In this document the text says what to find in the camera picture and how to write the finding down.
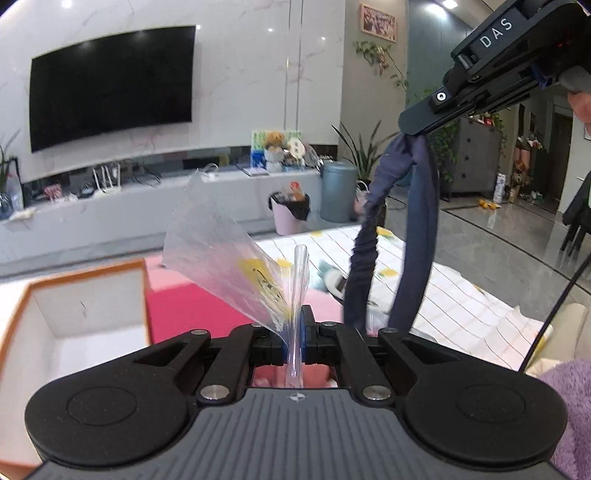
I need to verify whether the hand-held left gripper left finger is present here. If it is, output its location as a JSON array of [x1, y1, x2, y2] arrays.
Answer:
[[133, 323, 287, 406]]

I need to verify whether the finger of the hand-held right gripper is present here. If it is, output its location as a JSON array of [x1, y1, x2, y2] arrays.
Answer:
[[398, 68, 544, 138]]

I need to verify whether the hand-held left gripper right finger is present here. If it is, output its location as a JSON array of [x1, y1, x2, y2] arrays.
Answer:
[[300, 306, 462, 403]]

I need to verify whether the red storage box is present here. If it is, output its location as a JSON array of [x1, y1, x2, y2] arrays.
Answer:
[[147, 279, 345, 348]]

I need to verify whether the clear plastic bag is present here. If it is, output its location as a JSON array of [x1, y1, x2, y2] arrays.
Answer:
[[161, 170, 311, 391]]

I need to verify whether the dark blue elastic cloth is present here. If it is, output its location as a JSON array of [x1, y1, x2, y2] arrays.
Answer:
[[344, 133, 439, 337]]

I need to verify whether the white box with orange rim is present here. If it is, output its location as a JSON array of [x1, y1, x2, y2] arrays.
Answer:
[[0, 257, 154, 468]]

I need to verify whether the person's right hand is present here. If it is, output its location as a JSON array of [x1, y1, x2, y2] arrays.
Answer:
[[567, 87, 591, 139]]

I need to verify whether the leafy green floor plant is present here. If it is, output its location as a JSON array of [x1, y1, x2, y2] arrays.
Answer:
[[429, 119, 461, 186]]

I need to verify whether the grey cabinet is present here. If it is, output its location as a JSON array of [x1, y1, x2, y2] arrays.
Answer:
[[450, 117, 505, 198]]

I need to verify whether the long leaf potted plant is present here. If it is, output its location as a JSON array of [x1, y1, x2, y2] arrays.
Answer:
[[331, 121, 385, 186]]

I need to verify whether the hanging vine plant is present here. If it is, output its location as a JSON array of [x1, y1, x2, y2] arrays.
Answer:
[[353, 41, 411, 93]]

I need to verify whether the pink bin with black bag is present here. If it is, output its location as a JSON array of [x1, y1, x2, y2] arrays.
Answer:
[[269, 181, 311, 236]]

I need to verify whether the grey pedal bin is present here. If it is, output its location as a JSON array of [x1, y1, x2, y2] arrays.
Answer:
[[320, 161, 359, 224]]

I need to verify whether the pink printed cloth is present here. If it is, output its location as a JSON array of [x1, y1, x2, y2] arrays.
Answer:
[[145, 256, 195, 294]]

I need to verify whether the teddy bear bouquet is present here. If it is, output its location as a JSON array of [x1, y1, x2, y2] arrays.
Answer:
[[263, 131, 285, 174]]

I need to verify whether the lemon print grid tablecloth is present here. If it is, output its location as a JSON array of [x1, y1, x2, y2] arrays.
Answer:
[[249, 225, 555, 371]]

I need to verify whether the painted canvas picture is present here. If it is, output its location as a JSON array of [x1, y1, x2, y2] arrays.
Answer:
[[251, 129, 304, 169]]

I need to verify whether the dark chair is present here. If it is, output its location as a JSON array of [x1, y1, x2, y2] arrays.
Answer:
[[560, 170, 591, 260]]

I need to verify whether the white marble television console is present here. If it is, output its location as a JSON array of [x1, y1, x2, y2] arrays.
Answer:
[[0, 156, 325, 278]]

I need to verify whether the white router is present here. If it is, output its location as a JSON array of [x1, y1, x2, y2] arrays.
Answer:
[[90, 161, 122, 198]]

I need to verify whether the purple fluffy blanket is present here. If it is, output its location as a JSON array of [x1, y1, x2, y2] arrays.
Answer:
[[538, 360, 591, 480]]

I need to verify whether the green plant in glass vase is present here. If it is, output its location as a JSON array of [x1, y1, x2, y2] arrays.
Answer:
[[0, 129, 25, 221]]

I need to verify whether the framed wall picture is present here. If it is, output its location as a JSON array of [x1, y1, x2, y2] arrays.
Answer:
[[359, 4, 398, 44]]

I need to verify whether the black cable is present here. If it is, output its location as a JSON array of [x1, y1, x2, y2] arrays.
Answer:
[[517, 258, 591, 376]]

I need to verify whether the black wall television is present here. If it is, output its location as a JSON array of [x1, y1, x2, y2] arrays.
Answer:
[[28, 25, 197, 154]]

